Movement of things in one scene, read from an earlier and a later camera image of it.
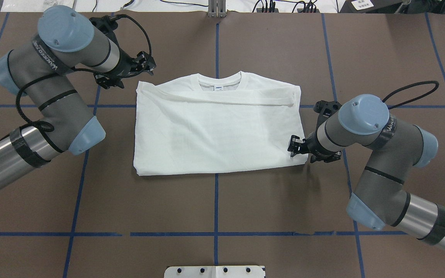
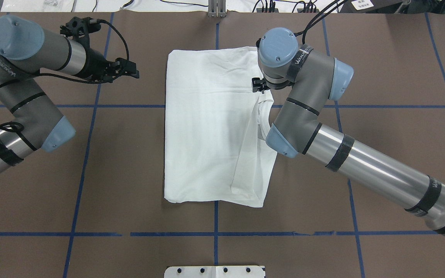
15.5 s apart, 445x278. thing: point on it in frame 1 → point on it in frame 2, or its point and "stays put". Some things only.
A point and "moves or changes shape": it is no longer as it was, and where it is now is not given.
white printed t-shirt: x=215 y=121 moves or changes shape
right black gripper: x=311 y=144 → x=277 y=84
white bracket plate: x=214 y=272 stays put
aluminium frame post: x=217 y=9 stays put
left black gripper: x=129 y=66 → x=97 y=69
